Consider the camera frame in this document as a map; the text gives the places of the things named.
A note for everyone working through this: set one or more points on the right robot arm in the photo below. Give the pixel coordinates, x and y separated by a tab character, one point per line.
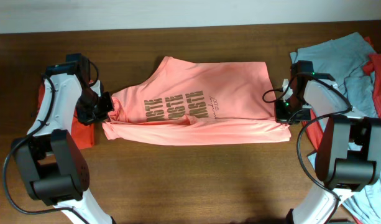
349	154

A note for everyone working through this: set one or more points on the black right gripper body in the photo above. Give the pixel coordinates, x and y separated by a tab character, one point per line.
286	112

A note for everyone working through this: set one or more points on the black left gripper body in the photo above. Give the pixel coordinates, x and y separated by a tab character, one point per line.
91	109

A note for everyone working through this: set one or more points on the folded red printed t-shirt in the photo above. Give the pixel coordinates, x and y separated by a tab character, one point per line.
83	135

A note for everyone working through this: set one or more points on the grey t-shirt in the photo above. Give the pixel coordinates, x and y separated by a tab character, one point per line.
366	204

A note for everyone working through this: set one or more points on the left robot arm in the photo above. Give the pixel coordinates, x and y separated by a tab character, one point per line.
50	163

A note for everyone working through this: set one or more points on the pink printed t-shirt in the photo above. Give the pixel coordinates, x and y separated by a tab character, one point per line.
188	104

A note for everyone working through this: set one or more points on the red garment under grey shirt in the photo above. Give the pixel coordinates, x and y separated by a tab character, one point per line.
355	65

